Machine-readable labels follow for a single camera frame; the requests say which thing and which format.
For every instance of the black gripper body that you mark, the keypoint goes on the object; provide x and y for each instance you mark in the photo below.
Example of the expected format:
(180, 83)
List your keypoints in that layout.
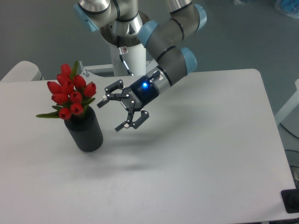
(141, 92)

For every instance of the red tulip bouquet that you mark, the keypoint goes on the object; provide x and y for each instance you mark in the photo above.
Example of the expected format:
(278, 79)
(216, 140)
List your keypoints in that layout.
(71, 93)

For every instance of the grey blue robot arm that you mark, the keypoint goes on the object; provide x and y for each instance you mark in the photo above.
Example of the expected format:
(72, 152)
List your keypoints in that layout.
(160, 40)

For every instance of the black ribbed vase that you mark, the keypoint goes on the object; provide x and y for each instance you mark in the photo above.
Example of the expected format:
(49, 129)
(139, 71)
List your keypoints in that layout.
(86, 132)

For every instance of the white chair back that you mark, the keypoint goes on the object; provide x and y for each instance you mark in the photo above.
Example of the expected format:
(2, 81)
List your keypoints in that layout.
(23, 71)

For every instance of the white furniture piece right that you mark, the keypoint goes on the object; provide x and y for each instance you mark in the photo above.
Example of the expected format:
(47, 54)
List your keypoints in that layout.
(287, 108)

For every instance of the blue plastic bag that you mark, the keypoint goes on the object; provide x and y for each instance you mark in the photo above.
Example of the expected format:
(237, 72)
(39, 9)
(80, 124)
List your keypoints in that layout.
(288, 7)

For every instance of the black device at table edge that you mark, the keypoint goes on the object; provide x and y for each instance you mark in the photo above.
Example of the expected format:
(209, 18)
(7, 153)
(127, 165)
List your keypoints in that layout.
(291, 200)

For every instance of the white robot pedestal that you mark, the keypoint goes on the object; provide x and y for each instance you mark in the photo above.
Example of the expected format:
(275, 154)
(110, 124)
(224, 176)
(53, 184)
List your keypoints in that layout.
(128, 55)

